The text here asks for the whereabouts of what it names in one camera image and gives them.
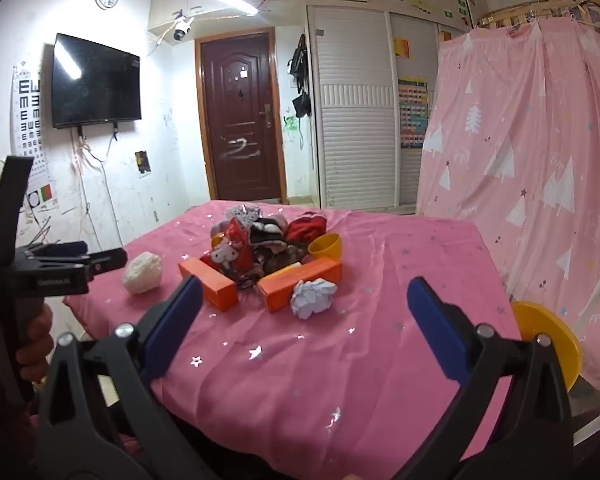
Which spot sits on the white louvered wardrobe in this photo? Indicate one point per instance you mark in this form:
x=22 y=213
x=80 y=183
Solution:
x=355 y=135

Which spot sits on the eye chart poster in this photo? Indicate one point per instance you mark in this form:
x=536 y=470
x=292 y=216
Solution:
x=30 y=125

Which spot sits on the wall electrical box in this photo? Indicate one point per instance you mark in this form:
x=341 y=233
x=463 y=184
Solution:
x=143 y=162

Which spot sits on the white security camera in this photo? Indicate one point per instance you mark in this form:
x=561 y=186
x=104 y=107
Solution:
x=181 y=30

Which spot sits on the yellow plastic basin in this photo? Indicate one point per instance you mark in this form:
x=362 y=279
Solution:
x=555 y=340

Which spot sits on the person's left hand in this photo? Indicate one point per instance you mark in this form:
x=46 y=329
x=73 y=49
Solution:
x=37 y=345

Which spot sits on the pink tree print curtain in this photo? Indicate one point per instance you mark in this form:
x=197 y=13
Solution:
x=520 y=160

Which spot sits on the orange cardboard box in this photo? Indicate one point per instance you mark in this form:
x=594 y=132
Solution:
x=212 y=285
x=295 y=282

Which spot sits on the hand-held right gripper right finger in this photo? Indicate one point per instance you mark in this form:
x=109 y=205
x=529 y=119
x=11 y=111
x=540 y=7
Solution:
x=437 y=330

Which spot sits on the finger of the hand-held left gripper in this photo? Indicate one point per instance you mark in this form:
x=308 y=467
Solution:
x=107 y=260
x=67 y=249

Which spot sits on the pile of snack wrappers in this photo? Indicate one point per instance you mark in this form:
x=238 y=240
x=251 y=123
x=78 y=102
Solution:
x=260 y=240

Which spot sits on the small yellow bowl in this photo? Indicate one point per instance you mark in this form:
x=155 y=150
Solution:
x=326 y=247

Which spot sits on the small orange poster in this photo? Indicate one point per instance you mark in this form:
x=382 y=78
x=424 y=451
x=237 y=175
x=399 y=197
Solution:
x=402 y=48

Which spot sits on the colourful grid chart poster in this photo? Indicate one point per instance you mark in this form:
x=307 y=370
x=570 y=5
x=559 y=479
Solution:
x=413 y=112

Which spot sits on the pink star tablecloth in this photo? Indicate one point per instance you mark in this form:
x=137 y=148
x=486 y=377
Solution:
x=330 y=360

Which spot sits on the wooden bed rail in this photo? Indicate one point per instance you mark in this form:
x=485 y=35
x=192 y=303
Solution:
x=505 y=15

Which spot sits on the dark brown door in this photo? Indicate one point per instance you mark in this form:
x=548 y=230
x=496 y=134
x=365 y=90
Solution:
x=240 y=110

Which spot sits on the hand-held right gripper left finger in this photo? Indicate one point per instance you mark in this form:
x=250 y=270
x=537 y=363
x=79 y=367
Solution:
x=175 y=330

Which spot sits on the black wall television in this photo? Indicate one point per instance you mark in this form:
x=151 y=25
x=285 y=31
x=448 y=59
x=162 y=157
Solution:
x=95 y=80

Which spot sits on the black hanging bag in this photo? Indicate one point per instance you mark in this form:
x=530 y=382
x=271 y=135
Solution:
x=299 y=62
x=302 y=105

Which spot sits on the printed paper ball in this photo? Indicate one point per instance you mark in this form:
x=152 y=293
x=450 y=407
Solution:
x=312 y=299

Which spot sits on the white tissue ball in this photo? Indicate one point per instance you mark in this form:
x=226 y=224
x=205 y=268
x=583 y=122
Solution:
x=142 y=272

